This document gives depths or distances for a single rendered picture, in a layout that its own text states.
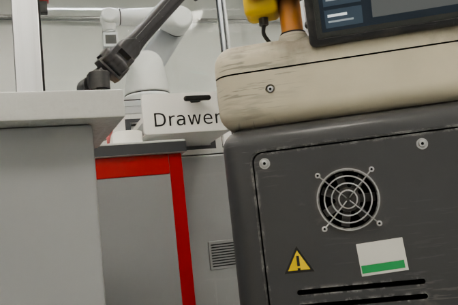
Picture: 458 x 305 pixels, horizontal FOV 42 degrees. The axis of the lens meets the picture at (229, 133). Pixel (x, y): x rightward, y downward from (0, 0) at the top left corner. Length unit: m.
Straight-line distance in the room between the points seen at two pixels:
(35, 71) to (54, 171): 1.14
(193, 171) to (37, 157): 1.15
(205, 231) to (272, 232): 1.15
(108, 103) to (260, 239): 0.28
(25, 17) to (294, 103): 1.33
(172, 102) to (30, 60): 0.54
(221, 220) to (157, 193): 0.67
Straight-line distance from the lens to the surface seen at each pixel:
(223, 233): 1.98
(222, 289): 1.99
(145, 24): 1.76
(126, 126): 1.96
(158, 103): 1.64
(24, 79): 1.97
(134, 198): 1.33
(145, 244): 1.33
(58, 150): 0.87
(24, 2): 2.05
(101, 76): 1.67
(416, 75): 0.85
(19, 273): 0.86
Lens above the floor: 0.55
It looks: 9 degrees up
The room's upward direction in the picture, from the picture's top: 6 degrees counter-clockwise
